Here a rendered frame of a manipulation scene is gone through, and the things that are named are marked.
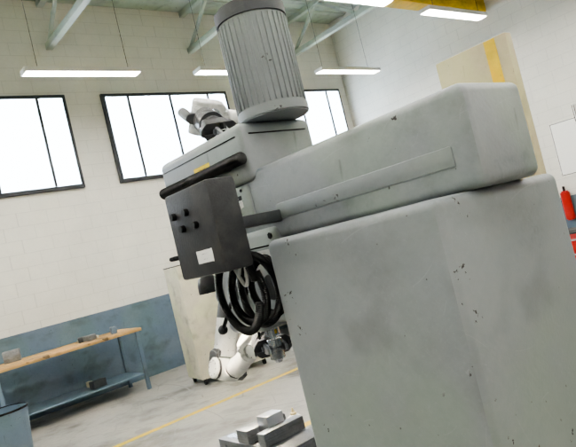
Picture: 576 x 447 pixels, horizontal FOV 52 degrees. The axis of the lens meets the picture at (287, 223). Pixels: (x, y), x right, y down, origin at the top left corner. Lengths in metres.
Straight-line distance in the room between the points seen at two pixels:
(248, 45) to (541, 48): 9.80
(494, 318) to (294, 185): 0.60
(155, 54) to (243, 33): 9.55
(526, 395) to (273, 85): 0.95
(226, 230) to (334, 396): 0.44
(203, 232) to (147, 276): 8.64
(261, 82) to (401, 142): 0.52
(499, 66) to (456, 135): 2.07
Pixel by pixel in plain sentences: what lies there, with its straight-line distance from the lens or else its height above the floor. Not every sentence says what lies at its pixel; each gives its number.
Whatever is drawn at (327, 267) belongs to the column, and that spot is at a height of 1.47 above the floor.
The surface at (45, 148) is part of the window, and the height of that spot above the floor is 3.81.
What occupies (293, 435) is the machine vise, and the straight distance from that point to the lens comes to 1.83.
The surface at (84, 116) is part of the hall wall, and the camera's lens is 10.18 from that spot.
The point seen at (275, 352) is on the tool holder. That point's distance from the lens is 1.84.
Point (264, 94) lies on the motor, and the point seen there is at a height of 1.94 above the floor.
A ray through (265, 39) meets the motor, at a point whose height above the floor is 2.08.
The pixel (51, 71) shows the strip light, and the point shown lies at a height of 4.30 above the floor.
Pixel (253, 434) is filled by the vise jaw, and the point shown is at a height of 1.02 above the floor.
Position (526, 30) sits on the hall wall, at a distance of 11.39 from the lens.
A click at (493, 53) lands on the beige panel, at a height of 2.22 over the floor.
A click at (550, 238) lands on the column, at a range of 1.36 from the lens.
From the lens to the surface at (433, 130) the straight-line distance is 1.18.
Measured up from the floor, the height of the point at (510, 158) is 1.60.
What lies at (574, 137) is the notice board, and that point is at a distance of 10.98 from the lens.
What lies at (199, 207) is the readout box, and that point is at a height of 1.67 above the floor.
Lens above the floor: 1.54
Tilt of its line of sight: 2 degrees up
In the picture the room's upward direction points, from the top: 14 degrees counter-clockwise
